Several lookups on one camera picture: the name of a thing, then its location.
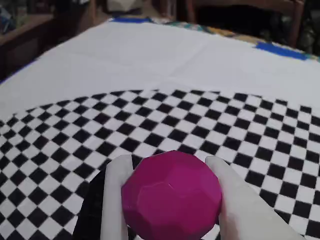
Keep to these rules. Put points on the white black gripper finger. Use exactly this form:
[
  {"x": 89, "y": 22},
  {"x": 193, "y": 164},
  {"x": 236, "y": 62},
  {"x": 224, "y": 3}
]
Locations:
[{"x": 113, "y": 200}]

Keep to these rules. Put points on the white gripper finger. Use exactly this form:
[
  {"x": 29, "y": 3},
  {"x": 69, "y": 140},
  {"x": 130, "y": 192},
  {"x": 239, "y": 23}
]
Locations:
[{"x": 245, "y": 212}]

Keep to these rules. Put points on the pink faceted ball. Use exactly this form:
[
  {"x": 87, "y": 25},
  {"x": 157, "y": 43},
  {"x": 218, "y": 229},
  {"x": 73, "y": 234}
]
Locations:
[{"x": 172, "y": 195}]

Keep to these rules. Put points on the checkerboard printed white sheet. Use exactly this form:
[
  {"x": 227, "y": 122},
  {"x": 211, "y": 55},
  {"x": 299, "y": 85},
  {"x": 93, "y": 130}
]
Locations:
[{"x": 160, "y": 75}]

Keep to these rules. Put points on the blue tape strip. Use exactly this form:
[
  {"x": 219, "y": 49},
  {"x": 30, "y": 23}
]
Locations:
[
  {"x": 130, "y": 20},
  {"x": 277, "y": 50}
]

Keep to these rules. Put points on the brown wooden furniture piece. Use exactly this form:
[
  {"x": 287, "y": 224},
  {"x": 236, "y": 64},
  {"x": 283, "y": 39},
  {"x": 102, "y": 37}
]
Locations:
[{"x": 25, "y": 37}]

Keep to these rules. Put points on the brown wooden chair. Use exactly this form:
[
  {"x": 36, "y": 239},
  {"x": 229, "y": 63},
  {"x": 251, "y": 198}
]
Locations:
[{"x": 298, "y": 22}]

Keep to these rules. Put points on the green leafy houseplant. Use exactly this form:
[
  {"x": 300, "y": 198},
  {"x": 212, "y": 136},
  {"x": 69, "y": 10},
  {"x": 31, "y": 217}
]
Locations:
[{"x": 311, "y": 25}]

